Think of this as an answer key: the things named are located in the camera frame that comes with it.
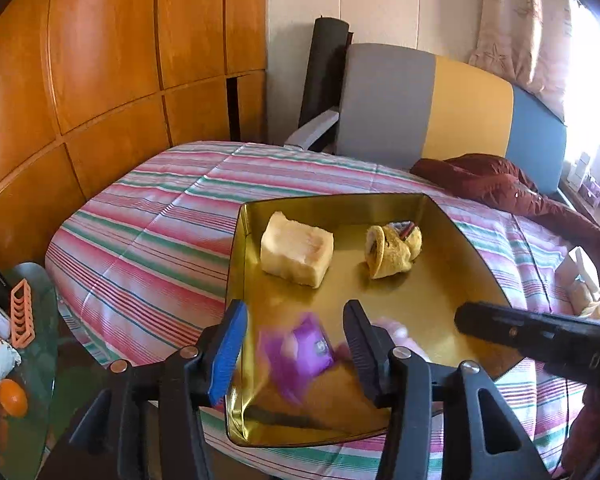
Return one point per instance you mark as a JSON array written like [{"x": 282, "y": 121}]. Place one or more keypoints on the red knit sweater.
[{"x": 597, "y": 435}]

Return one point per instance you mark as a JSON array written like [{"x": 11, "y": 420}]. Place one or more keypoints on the black rolled mat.
[{"x": 325, "y": 60}]

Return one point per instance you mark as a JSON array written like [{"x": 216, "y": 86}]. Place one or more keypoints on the pink soft object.
[{"x": 405, "y": 332}]

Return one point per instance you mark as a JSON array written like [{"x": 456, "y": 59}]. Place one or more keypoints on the orange plastic rack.
[{"x": 22, "y": 315}]

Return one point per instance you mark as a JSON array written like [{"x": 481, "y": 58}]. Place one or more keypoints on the purple packet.
[{"x": 305, "y": 350}]

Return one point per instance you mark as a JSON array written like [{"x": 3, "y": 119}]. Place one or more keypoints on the gold tin tray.
[{"x": 430, "y": 280}]

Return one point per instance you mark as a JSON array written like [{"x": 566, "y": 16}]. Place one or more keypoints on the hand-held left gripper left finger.
[{"x": 227, "y": 355}]

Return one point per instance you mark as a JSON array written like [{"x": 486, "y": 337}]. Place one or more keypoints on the glass side table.
[{"x": 35, "y": 360}]

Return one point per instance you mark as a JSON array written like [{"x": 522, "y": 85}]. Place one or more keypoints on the pale yellow sponge block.
[{"x": 295, "y": 250}]

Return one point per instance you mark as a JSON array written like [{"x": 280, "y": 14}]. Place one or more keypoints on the orange fruit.
[{"x": 12, "y": 399}]

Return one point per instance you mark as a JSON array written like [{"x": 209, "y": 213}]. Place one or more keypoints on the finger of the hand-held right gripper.
[{"x": 530, "y": 337}]

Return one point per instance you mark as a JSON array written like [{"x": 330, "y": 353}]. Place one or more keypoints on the yellow crumpled pastry toy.
[{"x": 395, "y": 255}]

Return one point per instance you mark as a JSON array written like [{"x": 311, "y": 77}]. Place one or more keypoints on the wooden wardrobe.
[{"x": 105, "y": 60}]

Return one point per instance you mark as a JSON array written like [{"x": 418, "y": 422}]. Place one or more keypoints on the white carton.
[{"x": 580, "y": 170}]

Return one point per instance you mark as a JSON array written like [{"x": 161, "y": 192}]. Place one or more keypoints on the purple box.
[{"x": 592, "y": 192}]

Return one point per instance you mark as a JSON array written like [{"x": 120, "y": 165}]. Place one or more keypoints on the grey yellow blue headboard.
[{"x": 470, "y": 110}]

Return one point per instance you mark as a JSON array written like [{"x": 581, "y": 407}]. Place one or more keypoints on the pale patterned curtain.
[{"x": 520, "y": 20}]

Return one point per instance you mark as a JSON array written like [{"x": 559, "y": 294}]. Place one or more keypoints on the white crumpled packet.
[{"x": 0, "y": 365}]

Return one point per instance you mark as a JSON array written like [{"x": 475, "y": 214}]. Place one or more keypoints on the grey chair armrest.
[{"x": 312, "y": 130}]

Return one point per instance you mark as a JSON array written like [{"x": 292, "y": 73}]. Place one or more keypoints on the striped bed sheet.
[{"x": 155, "y": 240}]

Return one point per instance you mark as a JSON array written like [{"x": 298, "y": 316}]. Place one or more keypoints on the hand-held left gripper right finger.
[{"x": 365, "y": 355}]

